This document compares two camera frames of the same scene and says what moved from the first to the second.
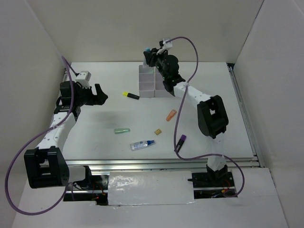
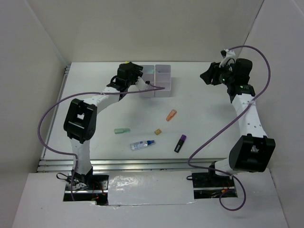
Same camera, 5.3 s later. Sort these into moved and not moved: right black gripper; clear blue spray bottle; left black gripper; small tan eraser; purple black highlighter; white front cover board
Moved: left black gripper; right black gripper
Not moved: small tan eraser; white front cover board; purple black highlighter; clear blue spray bottle
